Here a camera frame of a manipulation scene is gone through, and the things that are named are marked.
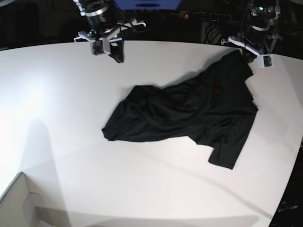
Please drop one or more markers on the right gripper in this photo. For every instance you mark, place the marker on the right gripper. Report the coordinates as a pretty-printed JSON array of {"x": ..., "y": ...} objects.
[{"x": 112, "y": 34}]

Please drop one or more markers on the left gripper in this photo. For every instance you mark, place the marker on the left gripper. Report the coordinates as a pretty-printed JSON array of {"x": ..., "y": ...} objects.
[{"x": 254, "y": 42}]

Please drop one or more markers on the black t-shirt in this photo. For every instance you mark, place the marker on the black t-shirt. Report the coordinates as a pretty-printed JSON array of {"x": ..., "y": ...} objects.
[{"x": 214, "y": 108}]

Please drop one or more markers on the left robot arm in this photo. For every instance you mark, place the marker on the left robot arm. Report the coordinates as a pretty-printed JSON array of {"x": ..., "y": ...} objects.
[{"x": 261, "y": 14}]

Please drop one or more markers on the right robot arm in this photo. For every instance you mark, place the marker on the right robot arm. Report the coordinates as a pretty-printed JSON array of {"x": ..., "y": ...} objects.
[{"x": 108, "y": 27}]

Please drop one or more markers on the blue box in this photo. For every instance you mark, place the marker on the blue box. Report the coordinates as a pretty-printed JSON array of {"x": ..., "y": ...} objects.
[{"x": 147, "y": 4}]

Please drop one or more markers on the black power strip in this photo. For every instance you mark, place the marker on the black power strip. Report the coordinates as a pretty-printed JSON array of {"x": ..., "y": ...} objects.
[{"x": 203, "y": 15}]

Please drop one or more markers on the white cardboard box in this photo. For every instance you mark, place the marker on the white cardboard box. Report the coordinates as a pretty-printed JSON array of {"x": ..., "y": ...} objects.
[{"x": 19, "y": 207}]

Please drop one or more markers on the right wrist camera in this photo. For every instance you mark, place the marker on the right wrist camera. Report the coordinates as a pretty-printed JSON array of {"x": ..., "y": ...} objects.
[{"x": 101, "y": 46}]

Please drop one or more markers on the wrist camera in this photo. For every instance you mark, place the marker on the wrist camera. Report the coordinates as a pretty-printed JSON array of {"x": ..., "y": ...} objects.
[
  {"x": 101, "y": 46},
  {"x": 265, "y": 60}
]

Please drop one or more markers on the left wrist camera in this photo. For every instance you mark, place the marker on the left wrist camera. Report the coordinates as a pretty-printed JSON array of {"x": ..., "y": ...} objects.
[{"x": 265, "y": 60}]

